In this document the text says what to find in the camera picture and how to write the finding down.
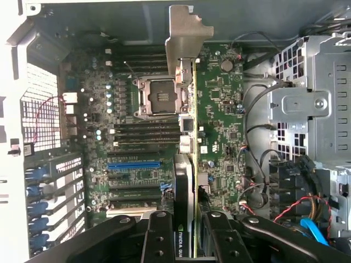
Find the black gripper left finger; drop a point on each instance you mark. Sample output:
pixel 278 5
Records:
pixel 159 241

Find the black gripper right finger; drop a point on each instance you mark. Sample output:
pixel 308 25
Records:
pixel 222 243

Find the white expansion slot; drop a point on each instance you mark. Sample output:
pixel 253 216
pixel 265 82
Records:
pixel 129 211

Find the blue expansion slot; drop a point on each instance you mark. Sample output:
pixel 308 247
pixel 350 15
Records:
pixel 134 165

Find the black expansion slot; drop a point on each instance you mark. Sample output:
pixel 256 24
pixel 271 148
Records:
pixel 133 154

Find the blue slot retainer clip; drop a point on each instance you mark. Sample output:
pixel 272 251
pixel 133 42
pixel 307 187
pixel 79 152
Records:
pixel 39 243
pixel 38 207
pixel 38 224
pixel 34 190
pixel 37 174

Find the green motherboard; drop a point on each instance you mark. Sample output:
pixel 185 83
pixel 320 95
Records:
pixel 219 123

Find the CPU socket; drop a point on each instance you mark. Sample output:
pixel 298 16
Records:
pixel 159 97

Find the metal drive cage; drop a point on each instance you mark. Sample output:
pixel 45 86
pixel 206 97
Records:
pixel 315 104

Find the coin cell battery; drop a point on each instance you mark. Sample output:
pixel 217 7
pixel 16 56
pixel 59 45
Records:
pixel 226 66

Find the black open PC case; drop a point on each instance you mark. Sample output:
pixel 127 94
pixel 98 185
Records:
pixel 109 24

